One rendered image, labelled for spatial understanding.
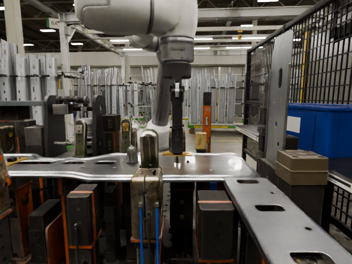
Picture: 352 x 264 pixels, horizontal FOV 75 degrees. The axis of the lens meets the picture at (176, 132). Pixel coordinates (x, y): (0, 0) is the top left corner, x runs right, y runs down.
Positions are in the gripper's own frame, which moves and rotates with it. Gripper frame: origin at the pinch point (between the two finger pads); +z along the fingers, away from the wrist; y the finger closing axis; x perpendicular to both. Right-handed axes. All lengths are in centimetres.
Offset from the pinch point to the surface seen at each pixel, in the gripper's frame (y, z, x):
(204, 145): -10.8, 3.9, 8.8
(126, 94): -990, -25, -232
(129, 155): 1.5, 4.1, -13.0
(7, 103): -27, -9, -66
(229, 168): 5.3, 6.6, 13.4
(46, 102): -15.8, -9.7, -44.5
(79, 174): 9.2, 6.9, -23.6
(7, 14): -646, -251, -497
